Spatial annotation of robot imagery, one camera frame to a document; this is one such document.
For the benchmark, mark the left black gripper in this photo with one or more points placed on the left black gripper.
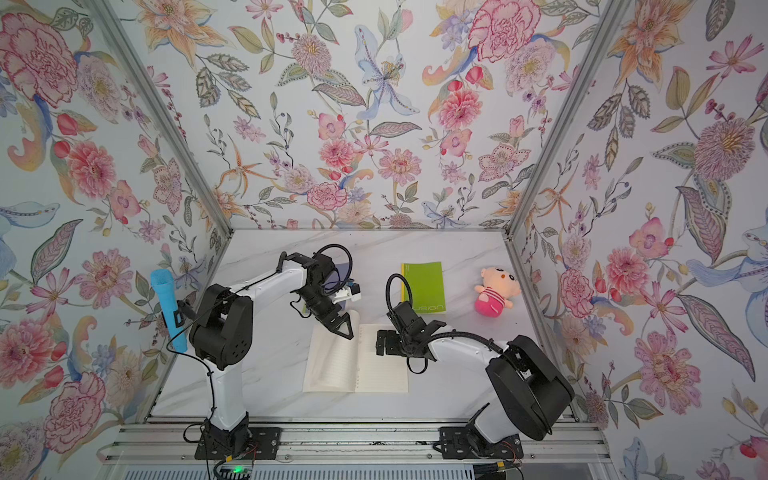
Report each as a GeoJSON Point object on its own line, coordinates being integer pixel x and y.
{"type": "Point", "coordinates": [329, 320]}

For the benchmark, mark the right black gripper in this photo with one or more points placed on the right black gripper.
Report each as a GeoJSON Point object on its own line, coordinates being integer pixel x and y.
{"type": "Point", "coordinates": [391, 343]}

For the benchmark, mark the yellow cover notebook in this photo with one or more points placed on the yellow cover notebook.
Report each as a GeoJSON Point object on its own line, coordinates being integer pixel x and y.
{"type": "Point", "coordinates": [338, 365]}

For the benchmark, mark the green cover notebook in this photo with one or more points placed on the green cover notebook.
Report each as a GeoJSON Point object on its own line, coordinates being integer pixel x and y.
{"type": "Point", "coordinates": [427, 287]}

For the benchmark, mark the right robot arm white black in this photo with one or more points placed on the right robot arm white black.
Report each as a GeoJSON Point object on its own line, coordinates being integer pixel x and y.
{"type": "Point", "coordinates": [530, 392]}

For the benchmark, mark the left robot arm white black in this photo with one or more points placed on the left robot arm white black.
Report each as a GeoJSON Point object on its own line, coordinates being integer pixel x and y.
{"type": "Point", "coordinates": [221, 333]}

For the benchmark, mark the pink plush doll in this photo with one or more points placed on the pink plush doll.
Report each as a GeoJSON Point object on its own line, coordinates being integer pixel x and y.
{"type": "Point", "coordinates": [495, 293]}

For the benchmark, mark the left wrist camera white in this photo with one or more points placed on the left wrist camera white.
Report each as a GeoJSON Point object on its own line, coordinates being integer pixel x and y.
{"type": "Point", "coordinates": [350, 292]}

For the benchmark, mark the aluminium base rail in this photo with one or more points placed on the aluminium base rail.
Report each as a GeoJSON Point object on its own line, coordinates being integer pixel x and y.
{"type": "Point", "coordinates": [356, 443]}

